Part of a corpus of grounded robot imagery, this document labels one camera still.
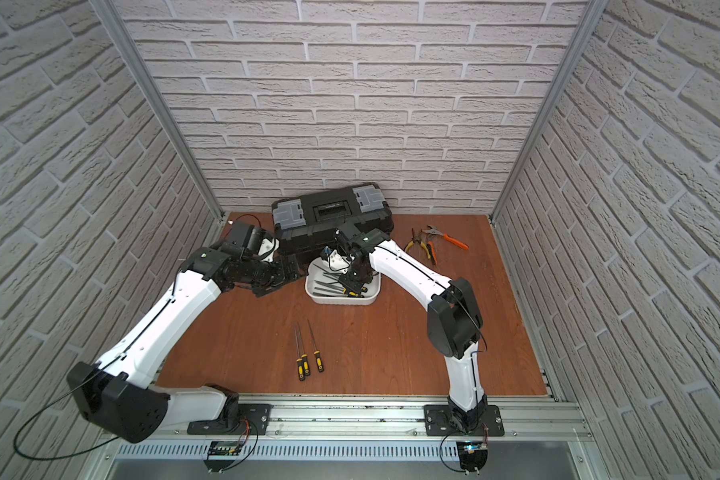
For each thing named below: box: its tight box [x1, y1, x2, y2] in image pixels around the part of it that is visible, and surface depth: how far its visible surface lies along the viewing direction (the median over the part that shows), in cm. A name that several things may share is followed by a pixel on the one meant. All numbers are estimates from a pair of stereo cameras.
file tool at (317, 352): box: [307, 318, 324, 373], surface depth 85 cm
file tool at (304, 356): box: [297, 322, 311, 377], surface depth 84 cm
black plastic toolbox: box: [271, 183, 395, 262], surface depth 99 cm
